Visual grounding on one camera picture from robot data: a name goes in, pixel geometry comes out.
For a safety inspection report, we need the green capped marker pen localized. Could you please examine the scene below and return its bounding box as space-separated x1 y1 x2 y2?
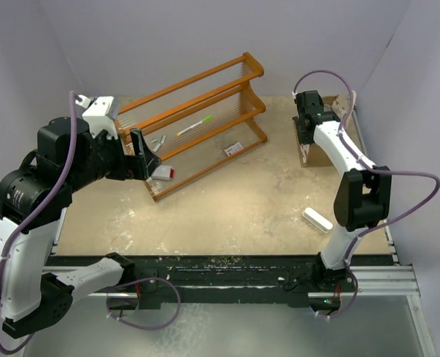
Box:
176 115 213 137

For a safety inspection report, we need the black table front rail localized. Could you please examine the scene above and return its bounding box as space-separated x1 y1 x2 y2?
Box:
44 254 395 309

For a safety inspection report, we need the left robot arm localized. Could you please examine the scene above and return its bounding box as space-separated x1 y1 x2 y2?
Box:
0 94 161 338

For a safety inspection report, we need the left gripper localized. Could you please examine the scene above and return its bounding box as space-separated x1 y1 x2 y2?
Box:
65 126 160 193

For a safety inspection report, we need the white oblong case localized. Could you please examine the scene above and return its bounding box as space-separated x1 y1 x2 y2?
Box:
302 207 334 233

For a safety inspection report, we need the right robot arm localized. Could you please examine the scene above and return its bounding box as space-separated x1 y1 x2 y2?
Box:
293 91 392 291

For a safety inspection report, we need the small red white card box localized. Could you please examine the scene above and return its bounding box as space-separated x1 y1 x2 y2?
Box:
223 141 244 157

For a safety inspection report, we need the orange wooden shelf rack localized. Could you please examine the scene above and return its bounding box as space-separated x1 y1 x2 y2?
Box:
116 52 267 201

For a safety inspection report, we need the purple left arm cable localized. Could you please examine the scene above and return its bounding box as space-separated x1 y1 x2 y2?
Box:
0 90 90 354

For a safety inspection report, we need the brown canvas bag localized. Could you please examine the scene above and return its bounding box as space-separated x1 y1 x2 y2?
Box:
293 91 362 175

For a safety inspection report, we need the purple loop cable under table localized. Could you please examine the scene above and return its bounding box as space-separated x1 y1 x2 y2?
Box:
106 277 182 331

